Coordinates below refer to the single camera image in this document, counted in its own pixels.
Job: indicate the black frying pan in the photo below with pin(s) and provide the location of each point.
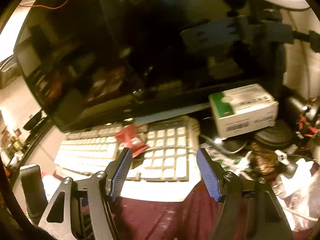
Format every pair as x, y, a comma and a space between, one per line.
33, 122

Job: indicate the black computer monitor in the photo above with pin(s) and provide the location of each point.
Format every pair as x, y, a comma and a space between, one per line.
91, 62

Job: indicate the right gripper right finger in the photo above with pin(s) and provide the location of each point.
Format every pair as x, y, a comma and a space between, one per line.
265, 217

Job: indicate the brown patterned snack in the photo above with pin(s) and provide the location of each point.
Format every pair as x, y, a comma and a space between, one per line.
264, 161

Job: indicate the white green medicine box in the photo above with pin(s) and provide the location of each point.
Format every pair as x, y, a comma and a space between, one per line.
242, 110

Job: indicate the small red packet on keyboard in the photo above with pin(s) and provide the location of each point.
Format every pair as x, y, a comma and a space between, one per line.
130, 139

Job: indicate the black red camera mount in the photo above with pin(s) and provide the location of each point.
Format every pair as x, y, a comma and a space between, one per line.
304, 115

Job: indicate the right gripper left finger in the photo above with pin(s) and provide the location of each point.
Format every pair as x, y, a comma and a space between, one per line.
62, 218

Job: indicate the white mechanical keyboard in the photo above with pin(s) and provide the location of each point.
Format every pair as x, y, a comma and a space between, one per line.
165, 172

